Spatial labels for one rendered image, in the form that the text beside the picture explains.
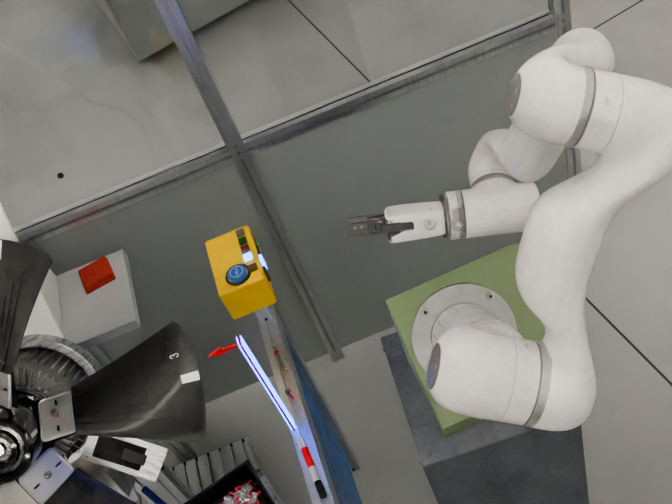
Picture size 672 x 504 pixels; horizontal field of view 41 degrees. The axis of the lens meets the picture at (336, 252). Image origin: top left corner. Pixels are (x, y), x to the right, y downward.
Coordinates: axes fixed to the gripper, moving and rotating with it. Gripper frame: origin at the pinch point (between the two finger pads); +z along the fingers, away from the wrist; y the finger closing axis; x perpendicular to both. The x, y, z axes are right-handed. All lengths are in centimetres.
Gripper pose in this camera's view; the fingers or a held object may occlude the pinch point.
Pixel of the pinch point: (356, 226)
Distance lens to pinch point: 157.5
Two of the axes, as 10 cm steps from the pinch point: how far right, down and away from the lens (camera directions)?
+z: -9.9, 1.1, 0.5
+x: -1.2, -9.7, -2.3
